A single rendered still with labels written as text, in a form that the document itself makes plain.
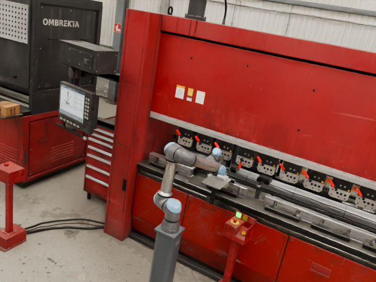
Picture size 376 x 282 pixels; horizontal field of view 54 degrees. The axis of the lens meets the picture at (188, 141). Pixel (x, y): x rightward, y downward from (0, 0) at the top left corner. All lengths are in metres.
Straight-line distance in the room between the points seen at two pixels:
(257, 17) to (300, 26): 0.84
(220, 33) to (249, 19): 4.51
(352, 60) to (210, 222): 1.81
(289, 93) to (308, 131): 0.33
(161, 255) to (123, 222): 1.05
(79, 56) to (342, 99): 2.12
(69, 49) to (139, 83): 0.66
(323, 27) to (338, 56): 4.44
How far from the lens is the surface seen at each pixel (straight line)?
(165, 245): 2.89
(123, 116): 3.51
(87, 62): 3.18
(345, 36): 7.29
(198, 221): 3.51
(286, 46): 2.99
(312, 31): 7.35
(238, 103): 3.15
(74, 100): 3.32
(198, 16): 3.37
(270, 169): 3.18
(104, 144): 4.22
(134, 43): 3.37
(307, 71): 2.97
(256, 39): 3.05
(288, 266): 3.37
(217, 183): 3.22
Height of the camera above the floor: 2.34
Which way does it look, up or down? 19 degrees down
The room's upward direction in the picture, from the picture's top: 10 degrees clockwise
